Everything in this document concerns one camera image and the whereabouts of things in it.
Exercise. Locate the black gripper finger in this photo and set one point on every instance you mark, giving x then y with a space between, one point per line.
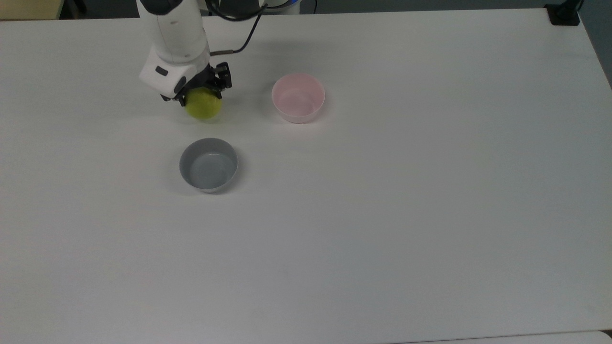
180 98
221 79

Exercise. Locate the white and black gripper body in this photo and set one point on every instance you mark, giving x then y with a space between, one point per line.
165 74

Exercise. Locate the green pear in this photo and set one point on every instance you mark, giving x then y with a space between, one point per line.
205 107

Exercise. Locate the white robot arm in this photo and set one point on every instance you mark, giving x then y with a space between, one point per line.
174 28

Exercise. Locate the grey bowl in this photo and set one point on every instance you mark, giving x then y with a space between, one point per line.
208 165

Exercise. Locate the pink bowl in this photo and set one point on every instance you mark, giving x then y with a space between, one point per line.
298 98

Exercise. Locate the black chair leg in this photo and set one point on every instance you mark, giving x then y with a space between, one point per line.
79 5

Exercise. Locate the beige wooden furniture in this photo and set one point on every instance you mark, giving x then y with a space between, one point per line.
28 8

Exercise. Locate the black table clamp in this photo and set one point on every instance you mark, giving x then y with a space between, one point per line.
564 13

